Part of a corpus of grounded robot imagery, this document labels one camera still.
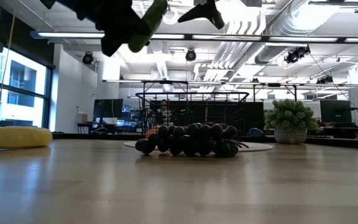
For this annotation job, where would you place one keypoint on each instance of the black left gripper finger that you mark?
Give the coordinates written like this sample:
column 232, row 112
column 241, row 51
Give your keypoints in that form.
column 112, row 42

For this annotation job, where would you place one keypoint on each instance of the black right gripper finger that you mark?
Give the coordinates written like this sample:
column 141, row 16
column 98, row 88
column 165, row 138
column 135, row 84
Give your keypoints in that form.
column 217, row 20
column 197, row 13

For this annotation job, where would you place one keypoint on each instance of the green cucumber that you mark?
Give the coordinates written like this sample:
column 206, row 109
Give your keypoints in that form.
column 148, row 25

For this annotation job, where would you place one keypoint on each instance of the dark grape bunch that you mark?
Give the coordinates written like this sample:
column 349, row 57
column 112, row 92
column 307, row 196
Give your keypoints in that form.
column 191, row 143

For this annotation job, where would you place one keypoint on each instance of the yellow banana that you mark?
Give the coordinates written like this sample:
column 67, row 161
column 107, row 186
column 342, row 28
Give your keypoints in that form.
column 14, row 137

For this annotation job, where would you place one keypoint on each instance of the overhead light bar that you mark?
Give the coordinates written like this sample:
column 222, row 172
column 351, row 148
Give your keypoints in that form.
column 73, row 35

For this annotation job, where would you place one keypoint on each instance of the black computer monitor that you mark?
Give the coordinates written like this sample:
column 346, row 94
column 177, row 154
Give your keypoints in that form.
column 335, row 111
column 107, row 108

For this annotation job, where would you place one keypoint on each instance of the cardboard box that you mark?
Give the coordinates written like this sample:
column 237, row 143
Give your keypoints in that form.
column 81, row 117

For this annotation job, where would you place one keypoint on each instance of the person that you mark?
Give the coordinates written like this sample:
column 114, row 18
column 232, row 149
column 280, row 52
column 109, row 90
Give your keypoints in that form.
column 164, row 107

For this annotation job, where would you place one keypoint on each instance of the black ceiling spotlight cluster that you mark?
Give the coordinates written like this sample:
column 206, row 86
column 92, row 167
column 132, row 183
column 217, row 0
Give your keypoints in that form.
column 295, row 54
column 325, row 80

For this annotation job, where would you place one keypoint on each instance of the large window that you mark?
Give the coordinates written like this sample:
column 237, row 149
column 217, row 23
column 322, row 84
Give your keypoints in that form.
column 26, row 87

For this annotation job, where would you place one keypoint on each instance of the black room divider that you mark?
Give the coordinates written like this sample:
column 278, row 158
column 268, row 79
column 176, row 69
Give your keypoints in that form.
column 255, row 116

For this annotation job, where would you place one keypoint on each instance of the potted green plant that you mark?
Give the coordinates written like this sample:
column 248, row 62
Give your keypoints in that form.
column 291, row 116

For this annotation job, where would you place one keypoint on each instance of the silver ventilation duct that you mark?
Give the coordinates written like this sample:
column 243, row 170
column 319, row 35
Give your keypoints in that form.
column 291, row 25

